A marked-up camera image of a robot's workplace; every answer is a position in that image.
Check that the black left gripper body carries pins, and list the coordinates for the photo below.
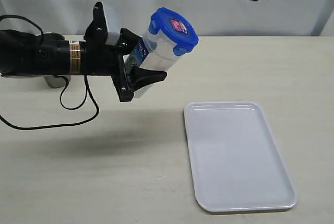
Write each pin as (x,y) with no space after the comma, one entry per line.
(104,60)

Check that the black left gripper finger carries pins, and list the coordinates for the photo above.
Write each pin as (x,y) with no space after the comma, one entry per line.
(127,41)
(140,78)

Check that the clear plastic tea bottle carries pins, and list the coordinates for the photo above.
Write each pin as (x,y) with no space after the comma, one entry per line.
(152,52)

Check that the stainless steel cup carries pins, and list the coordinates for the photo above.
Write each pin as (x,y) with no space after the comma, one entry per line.
(52,81)

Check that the blue plastic container lid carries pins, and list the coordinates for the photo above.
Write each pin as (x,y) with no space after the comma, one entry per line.
(175,28)

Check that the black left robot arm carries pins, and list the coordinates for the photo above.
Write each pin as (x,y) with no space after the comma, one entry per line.
(28,55)

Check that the white backdrop cloth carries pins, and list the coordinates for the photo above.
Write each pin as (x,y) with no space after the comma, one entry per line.
(208,17)

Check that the white plastic tray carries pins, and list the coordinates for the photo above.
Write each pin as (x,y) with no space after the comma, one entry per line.
(235,161)

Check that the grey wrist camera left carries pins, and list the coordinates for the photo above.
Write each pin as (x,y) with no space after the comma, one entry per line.
(111,26)

